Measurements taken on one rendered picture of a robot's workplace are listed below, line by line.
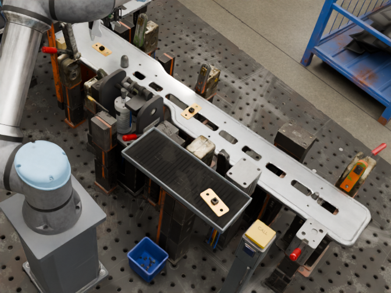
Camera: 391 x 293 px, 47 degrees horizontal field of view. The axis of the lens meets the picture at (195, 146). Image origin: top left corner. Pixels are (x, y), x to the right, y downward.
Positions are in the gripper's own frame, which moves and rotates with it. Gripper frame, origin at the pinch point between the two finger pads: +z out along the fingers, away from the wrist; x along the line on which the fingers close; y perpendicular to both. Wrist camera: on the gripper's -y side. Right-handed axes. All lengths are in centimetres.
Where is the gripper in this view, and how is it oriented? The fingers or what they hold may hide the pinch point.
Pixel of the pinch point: (101, 32)
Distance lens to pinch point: 182.3
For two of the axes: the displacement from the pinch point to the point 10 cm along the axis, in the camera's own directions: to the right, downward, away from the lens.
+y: 7.7, 5.6, -3.2
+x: 6.3, -5.4, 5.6
